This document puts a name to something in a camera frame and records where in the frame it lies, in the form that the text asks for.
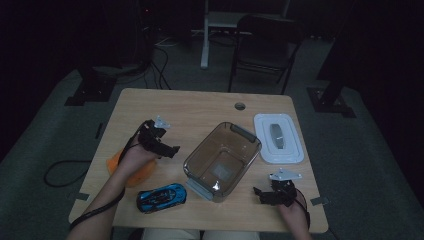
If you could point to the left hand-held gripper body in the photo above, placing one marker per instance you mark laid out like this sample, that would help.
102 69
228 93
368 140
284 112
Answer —
150 138

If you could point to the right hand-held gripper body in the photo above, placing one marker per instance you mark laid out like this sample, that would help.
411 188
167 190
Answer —
283 191

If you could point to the orange toy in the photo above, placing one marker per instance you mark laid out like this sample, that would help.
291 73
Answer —
143 175

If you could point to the clear brown plastic container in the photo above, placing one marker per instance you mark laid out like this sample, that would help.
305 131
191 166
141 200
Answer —
213 160

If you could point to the person's right hand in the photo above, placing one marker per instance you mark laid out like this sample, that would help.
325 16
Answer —
293 213

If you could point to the person's left hand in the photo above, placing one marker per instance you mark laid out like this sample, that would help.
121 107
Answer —
135 160

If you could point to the grey tape piece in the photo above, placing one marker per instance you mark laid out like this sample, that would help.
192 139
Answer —
319 201
82 196

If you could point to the blue toy car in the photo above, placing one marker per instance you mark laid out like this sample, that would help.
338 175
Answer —
176 193

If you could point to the white container lid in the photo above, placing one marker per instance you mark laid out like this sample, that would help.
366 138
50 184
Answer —
263 133

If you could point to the black stand base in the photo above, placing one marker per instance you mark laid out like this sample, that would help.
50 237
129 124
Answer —
93 90
326 103

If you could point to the black folding chair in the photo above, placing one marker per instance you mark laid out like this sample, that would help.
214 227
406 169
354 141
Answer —
266 50

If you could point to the white desk frame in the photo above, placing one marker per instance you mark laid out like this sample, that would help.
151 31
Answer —
205 50

